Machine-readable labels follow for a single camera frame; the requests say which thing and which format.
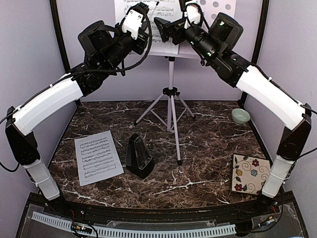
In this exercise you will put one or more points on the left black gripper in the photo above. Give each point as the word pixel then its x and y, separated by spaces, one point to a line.
pixel 141 47

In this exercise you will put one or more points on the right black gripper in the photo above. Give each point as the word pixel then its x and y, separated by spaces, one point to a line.
pixel 166 32

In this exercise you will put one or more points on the white music stand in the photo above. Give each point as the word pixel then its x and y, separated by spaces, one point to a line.
pixel 167 9

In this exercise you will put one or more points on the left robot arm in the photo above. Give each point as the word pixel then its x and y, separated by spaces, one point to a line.
pixel 21 121

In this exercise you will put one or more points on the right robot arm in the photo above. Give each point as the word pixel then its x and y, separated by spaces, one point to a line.
pixel 296 117

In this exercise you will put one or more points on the black metronome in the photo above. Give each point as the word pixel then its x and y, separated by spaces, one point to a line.
pixel 139 161

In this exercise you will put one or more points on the pale green bowl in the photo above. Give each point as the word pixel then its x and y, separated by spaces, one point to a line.
pixel 240 116

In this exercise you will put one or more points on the floral square coaster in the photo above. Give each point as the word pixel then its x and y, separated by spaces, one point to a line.
pixel 249 174

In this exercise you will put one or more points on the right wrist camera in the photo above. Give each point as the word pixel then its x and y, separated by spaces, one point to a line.
pixel 191 12

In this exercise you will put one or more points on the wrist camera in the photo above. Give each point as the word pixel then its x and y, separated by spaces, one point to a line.
pixel 191 12
pixel 133 19

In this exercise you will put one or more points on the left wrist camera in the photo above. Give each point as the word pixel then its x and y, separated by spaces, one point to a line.
pixel 133 19

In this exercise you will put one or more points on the left black corner post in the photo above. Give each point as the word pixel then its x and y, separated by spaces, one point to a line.
pixel 59 35

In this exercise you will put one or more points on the black corner post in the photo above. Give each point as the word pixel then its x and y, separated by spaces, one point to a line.
pixel 59 35
pixel 260 32

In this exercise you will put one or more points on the right black corner post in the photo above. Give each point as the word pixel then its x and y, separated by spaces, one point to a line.
pixel 260 32

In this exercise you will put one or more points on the grey cable duct strip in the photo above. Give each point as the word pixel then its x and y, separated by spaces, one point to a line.
pixel 134 230

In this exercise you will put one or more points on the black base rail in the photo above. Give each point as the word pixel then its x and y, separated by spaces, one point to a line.
pixel 236 213

